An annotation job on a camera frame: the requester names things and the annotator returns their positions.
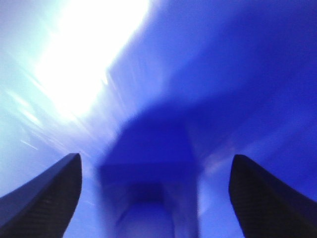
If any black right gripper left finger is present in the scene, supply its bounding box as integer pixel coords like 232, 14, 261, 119
0, 153, 82, 238

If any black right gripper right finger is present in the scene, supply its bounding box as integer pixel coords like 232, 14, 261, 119
229, 155, 317, 238

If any blue bin on cart right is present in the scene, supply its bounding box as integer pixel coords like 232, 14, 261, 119
0, 0, 317, 238

